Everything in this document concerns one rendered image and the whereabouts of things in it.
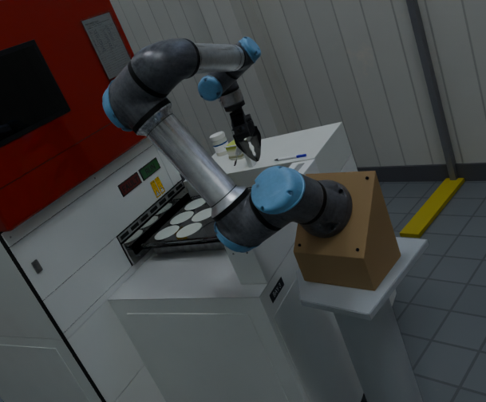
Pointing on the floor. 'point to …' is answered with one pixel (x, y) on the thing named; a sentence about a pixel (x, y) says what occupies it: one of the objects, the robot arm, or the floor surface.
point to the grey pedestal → (372, 328)
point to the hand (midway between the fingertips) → (256, 158)
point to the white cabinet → (244, 344)
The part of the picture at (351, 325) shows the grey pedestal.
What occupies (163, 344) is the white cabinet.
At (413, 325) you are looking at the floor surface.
